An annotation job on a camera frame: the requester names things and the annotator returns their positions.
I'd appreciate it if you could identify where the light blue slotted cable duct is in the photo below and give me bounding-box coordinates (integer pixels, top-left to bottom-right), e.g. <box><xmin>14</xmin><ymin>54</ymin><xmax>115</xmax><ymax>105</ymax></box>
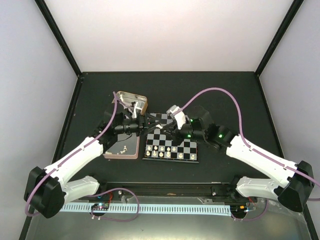
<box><xmin>60</xmin><ymin>202</ymin><xmax>231</xmax><ymax>217</ymax></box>

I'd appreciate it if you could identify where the gold metal tin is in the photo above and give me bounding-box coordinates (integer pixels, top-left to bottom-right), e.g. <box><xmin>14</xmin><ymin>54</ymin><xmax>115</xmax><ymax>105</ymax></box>
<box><xmin>112</xmin><ymin>91</ymin><xmax>148</xmax><ymax>118</ymax></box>

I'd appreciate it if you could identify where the black mounting rail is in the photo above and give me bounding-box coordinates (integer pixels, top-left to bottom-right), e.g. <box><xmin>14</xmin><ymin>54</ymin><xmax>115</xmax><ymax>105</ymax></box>
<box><xmin>93</xmin><ymin>182</ymin><xmax>240</xmax><ymax>201</ymax></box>

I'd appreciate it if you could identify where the right controller circuit board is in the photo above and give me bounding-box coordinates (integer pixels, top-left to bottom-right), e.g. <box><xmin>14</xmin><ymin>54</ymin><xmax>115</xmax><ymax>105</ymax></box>
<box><xmin>230</xmin><ymin>205</ymin><xmax>257</xmax><ymax>214</ymax></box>

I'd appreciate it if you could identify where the pile of white chess pieces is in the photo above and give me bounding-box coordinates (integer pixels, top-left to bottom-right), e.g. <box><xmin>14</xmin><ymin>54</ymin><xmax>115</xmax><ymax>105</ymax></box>
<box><xmin>105</xmin><ymin>145</ymin><xmax>128</xmax><ymax>155</ymax></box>

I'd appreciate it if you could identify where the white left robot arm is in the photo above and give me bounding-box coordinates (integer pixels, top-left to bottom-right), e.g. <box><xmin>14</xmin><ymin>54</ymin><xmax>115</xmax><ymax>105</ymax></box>
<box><xmin>23</xmin><ymin>101</ymin><xmax>161</xmax><ymax>219</ymax></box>

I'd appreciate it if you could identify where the pink metal tin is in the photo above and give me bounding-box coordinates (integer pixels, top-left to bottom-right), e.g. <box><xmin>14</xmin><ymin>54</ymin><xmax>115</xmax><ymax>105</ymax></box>
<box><xmin>103</xmin><ymin>134</ymin><xmax>140</xmax><ymax>160</ymax></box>

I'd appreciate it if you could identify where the left controller circuit board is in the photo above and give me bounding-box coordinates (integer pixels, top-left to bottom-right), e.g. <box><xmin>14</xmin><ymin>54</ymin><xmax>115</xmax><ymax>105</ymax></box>
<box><xmin>91</xmin><ymin>203</ymin><xmax>109</xmax><ymax>211</ymax></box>

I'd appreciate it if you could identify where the black and grey chessboard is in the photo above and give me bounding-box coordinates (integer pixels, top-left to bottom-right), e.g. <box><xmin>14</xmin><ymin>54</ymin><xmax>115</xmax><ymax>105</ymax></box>
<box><xmin>143</xmin><ymin>127</ymin><xmax>199</xmax><ymax>164</ymax></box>

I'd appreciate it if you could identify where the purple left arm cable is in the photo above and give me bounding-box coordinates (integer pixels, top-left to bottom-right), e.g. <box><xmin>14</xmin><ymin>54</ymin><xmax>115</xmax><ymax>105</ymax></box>
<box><xmin>24</xmin><ymin>91</ymin><xmax>140</xmax><ymax>222</ymax></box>

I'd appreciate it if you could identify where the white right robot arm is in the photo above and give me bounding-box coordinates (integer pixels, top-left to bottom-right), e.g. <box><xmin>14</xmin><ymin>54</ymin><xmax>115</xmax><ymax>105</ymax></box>
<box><xmin>153</xmin><ymin>105</ymin><xmax>315</xmax><ymax>213</ymax></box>

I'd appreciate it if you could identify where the controller circuit board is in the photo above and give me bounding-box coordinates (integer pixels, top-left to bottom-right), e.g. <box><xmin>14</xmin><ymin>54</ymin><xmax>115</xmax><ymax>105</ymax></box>
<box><xmin>230</xmin><ymin>205</ymin><xmax>257</xmax><ymax>214</ymax></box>
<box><xmin>91</xmin><ymin>203</ymin><xmax>109</xmax><ymax>211</ymax></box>

